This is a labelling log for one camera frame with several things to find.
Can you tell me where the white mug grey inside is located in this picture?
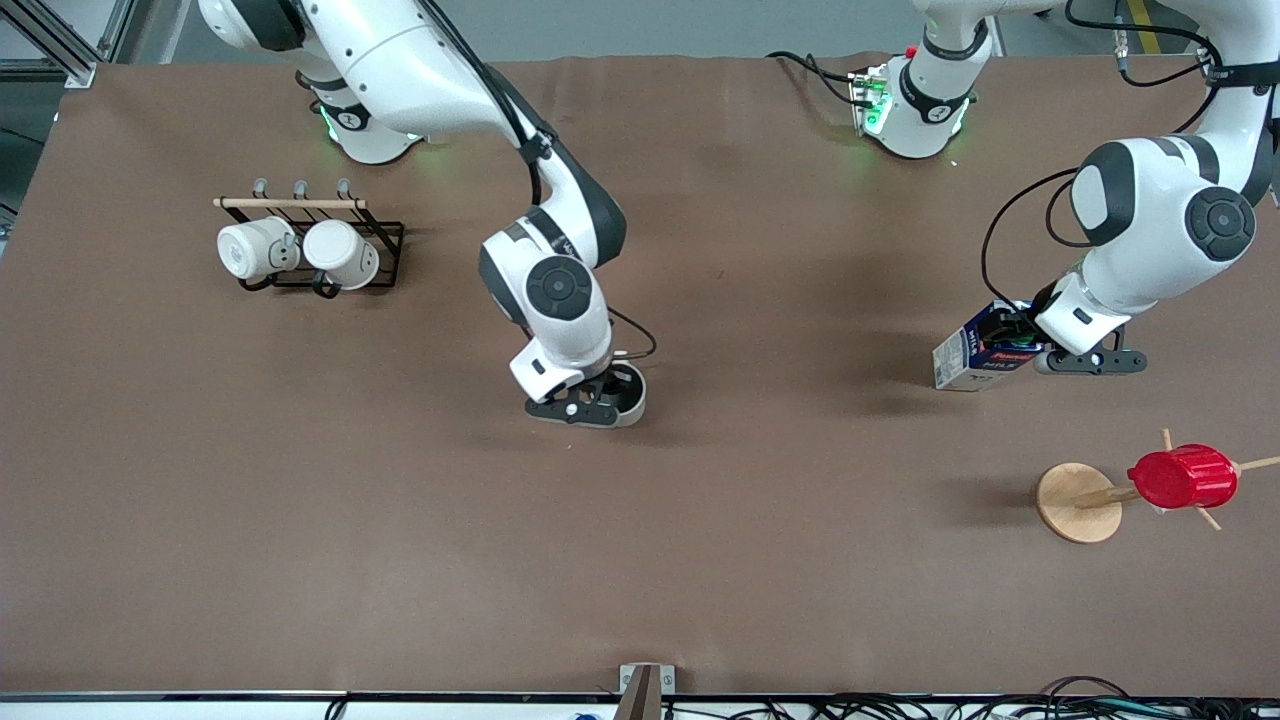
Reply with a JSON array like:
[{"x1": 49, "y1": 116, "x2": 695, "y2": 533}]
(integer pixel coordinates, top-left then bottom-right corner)
[{"x1": 590, "y1": 360, "x2": 648, "y2": 428}]

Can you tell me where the blue Pascual milk carton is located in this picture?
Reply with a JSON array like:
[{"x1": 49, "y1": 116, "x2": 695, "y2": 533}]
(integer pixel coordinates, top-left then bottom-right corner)
[{"x1": 932, "y1": 300, "x2": 1046, "y2": 392}]

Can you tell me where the arm base control box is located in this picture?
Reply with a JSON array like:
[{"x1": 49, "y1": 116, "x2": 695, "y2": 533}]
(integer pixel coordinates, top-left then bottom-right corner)
[{"x1": 848, "y1": 65, "x2": 893, "y2": 138}]

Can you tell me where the red plastic cup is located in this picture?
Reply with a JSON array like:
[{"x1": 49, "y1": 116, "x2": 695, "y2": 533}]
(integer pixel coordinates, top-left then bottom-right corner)
[{"x1": 1127, "y1": 444, "x2": 1239, "y2": 510}]

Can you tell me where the wooden mug tree stand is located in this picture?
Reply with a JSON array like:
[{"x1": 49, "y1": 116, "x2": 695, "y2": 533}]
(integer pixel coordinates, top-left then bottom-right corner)
[{"x1": 1036, "y1": 428, "x2": 1280, "y2": 545}]

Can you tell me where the brown table cover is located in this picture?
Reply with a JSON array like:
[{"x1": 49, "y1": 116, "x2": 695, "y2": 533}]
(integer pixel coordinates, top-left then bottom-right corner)
[{"x1": 0, "y1": 55, "x2": 1280, "y2": 698}]

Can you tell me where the white hanging mug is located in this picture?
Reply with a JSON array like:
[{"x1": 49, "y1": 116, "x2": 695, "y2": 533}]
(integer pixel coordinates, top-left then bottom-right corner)
[
  {"x1": 303, "y1": 219, "x2": 381, "y2": 291},
  {"x1": 217, "y1": 217, "x2": 301, "y2": 283}
]

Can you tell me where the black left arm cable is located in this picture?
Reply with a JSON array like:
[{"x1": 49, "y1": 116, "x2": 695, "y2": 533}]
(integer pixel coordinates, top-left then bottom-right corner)
[{"x1": 981, "y1": 0, "x2": 1229, "y2": 307}]

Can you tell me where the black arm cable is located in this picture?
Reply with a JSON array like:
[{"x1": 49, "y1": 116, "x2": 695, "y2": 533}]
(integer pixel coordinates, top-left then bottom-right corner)
[
  {"x1": 415, "y1": 0, "x2": 658, "y2": 363},
  {"x1": 981, "y1": 0, "x2": 1229, "y2": 307}
]

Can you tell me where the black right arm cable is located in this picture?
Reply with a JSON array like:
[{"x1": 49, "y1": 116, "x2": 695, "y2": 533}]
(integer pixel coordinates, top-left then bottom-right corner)
[{"x1": 415, "y1": 0, "x2": 658, "y2": 363}]

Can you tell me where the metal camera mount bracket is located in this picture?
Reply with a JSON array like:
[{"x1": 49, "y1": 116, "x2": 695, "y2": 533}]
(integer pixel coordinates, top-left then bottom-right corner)
[{"x1": 619, "y1": 663, "x2": 676, "y2": 720}]

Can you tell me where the black base power cable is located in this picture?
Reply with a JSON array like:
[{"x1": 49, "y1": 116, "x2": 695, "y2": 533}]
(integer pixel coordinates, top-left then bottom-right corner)
[{"x1": 765, "y1": 50, "x2": 871, "y2": 106}]

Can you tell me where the black wire mug rack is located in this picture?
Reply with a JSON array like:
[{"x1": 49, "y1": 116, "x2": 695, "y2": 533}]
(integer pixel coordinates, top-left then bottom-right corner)
[{"x1": 213, "y1": 178, "x2": 406, "y2": 298}]

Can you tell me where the black cable bundle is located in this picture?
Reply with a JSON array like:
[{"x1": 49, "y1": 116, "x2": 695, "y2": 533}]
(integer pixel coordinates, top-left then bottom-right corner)
[{"x1": 700, "y1": 676, "x2": 1280, "y2": 720}]

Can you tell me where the aluminium frame profile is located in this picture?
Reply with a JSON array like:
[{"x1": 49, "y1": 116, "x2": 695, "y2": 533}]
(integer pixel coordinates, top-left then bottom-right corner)
[{"x1": 0, "y1": 0, "x2": 136, "y2": 89}]

